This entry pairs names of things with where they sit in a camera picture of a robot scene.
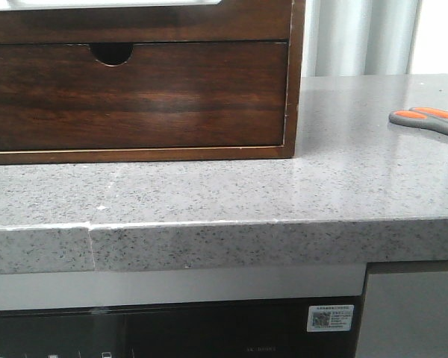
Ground black built-in dishwasher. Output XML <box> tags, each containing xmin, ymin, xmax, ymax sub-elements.
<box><xmin>0</xmin><ymin>296</ymin><xmax>362</xmax><ymax>357</ymax></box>

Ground grey orange handled scissors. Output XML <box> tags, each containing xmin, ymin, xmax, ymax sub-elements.
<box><xmin>388</xmin><ymin>107</ymin><xmax>448</xmax><ymax>136</ymax></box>

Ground grey window curtain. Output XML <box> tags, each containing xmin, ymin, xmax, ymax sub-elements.
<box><xmin>302</xmin><ymin>0</ymin><xmax>422</xmax><ymax>77</ymax></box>

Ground white plastic tray on cabinet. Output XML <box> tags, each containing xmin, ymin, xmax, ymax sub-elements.
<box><xmin>0</xmin><ymin>0</ymin><xmax>220</xmax><ymax>11</ymax></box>

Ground dark wooden drawer cabinet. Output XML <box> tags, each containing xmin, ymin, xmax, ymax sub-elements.
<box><xmin>0</xmin><ymin>1</ymin><xmax>305</xmax><ymax>165</ymax></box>

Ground white QR code sticker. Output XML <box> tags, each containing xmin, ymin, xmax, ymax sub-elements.
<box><xmin>306</xmin><ymin>304</ymin><xmax>355</xmax><ymax>333</ymax></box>

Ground grey cabinet door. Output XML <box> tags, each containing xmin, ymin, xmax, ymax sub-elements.
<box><xmin>355</xmin><ymin>261</ymin><xmax>448</xmax><ymax>357</ymax></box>

